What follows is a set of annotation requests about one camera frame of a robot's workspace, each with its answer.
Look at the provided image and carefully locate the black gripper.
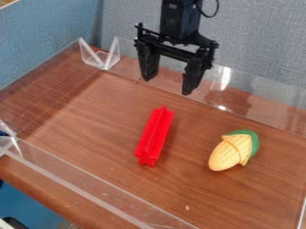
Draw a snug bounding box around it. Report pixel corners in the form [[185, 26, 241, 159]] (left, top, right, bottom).
[[134, 22, 220, 96]]

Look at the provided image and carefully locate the yellow toy corn cob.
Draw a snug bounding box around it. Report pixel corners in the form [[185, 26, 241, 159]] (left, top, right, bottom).
[[209, 130, 260, 172]]

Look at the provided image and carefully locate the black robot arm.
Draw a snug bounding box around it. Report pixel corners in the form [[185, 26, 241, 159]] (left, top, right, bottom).
[[134, 0, 220, 96]]

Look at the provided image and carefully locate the red star-shaped plastic block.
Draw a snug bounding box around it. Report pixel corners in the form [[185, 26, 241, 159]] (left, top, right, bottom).
[[134, 106, 176, 167]]

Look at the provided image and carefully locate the clear acrylic corner bracket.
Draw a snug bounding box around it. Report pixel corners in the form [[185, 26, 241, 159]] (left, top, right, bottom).
[[79, 38, 121, 71]]

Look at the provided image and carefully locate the black cable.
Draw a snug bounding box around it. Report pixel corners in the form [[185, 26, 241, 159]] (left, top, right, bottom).
[[196, 0, 221, 19]]

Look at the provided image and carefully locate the clear acrylic back wall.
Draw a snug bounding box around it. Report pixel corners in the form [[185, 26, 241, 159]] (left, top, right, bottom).
[[111, 37, 306, 138]]

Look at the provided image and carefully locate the clear acrylic wall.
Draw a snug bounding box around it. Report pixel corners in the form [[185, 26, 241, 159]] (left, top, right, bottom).
[[111, 37, 306, 138], [6, 139, 198, 229]]

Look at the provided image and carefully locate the clear acrylic front wall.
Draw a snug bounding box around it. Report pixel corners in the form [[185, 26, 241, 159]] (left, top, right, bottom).
[[6, 139, 198, 229]]

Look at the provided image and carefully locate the clear acrylic left bracket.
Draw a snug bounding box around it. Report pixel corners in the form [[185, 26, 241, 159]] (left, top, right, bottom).
[[0, 119, 23, 156]]

